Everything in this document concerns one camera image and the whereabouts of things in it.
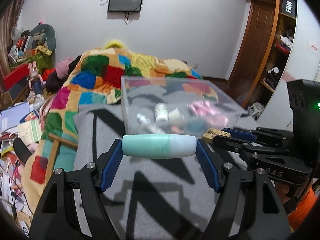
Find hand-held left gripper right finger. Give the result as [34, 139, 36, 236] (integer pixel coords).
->
[195, 139, 292, 240]

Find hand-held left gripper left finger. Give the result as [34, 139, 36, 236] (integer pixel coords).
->
[29, 138, 125, 240]

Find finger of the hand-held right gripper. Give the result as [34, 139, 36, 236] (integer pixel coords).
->
[221, 127, 297, 143]
[212, 134, 290, 156]

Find tan wooden tag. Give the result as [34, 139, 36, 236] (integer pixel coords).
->
[202, 128, 232, 145]

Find teal and white bottle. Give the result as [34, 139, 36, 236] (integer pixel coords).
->
[121, 134, 197, 159]

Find clear plastic storage box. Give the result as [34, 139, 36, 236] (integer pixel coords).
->
[121, 75, 247, 141]

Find person's right forearm orange sleeve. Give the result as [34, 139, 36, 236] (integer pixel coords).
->
[287, 187, 318, 224]

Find person's right hand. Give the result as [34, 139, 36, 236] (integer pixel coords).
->
[275, 183, 292, 207]

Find white shoes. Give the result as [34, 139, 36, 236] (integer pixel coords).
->
[247, 102, 265, 117]

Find teal round item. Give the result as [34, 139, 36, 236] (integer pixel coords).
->
[187, 119, 206, 133]

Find pink packet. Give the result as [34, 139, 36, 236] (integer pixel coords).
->
[188, 99, 228, 127]

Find grey blanket with black stripes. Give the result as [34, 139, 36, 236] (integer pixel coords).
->
[72, 84, 253, 240]

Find small white spray tube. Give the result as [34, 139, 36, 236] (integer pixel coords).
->
[136, 113, 151, 126]

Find wooden shelf unit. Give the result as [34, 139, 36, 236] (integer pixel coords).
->
[239, 0, 302, 122]

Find white pill bottle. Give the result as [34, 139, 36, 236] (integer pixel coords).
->
[154, 103, 169, 123]

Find wooden door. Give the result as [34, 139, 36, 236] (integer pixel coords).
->
[228, 0, 277, 82]

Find colourful patchwork blanket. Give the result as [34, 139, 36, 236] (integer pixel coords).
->
[24, 46, 219, 214]

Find pale green book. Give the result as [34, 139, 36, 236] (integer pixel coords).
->
[17, 119, 42, 143]

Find black rounded object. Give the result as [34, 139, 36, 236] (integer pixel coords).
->
[12, 138, 33, 166]

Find black printed box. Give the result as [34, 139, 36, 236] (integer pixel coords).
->
[281, 0, 297, 18]

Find pink knitted hat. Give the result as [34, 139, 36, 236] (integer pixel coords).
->
[56, 57, 76, 78]

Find blue paper sheet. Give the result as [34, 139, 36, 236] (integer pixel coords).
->
[0, 102, 31, 133]

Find pink rabbit toy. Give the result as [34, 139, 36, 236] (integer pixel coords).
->
[28, 62, 45, 93]

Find yellow cloth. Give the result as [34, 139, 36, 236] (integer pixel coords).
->
[103, 39, 127, 50]

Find green cardboard box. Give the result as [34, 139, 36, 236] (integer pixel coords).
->
[9, 53, 51, 71]

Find red box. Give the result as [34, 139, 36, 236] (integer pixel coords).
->
[3, 63, 30, 88]

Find green neck pillow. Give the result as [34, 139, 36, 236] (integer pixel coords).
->
[29, 24, 56, 52]

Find patterned curtain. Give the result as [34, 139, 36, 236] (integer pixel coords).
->
[0, 0, 32, 85]

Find red and white wall sticker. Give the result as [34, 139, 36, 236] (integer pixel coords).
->
[307, 39, 320, 51]

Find wall-mounted screen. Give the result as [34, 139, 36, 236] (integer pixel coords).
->
[108, 0, 144, 13]

